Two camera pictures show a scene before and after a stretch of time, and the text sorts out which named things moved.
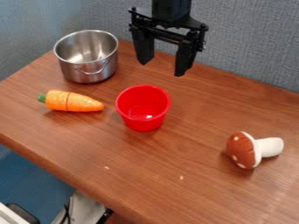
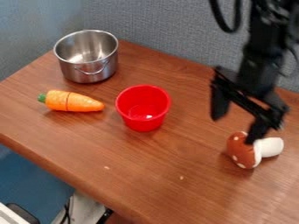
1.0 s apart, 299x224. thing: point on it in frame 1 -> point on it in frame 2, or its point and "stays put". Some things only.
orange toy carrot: (69, 101) stays put
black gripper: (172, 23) -> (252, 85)
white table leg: (86, 210) stays put
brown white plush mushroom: (247, 150) stays put
